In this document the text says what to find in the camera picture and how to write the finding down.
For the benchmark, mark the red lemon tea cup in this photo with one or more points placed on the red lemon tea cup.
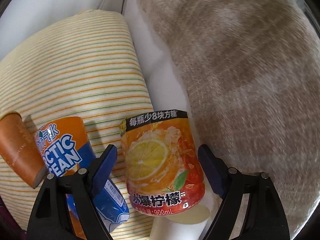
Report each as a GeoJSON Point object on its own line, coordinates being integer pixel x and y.
{"type": "Point", "coordinates": [163, 174]}

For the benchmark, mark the orange paper cup closed end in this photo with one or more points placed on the orange paper cup closed end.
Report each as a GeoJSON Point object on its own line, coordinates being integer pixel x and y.
{"type": "Point", "coordinates": [19, 150]}

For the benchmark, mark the plaid beige blanket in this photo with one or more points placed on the plaid beige blanket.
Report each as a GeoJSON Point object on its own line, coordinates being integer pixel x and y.
{"type": "Point", "coordinates": [251, 72]}

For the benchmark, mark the white plastic cup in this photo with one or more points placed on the white plastic cup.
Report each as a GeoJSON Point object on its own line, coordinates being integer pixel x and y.
{"type": "Point", "coordinates": [186, 225]}

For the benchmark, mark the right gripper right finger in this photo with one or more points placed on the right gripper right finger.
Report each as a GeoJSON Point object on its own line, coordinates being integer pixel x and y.
{"type": "Point", "coordinates": [264, 218]}

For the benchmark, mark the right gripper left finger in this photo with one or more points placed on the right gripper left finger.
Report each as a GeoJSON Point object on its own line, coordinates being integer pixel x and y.
{"type": "Point", "coordinates": [50, 217]}

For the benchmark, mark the blue Arctic Ocean cup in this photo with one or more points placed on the blue Arctic Ocean cup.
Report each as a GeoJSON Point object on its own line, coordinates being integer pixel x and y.
{"type": "Point", "coordinates": [65, 148]}

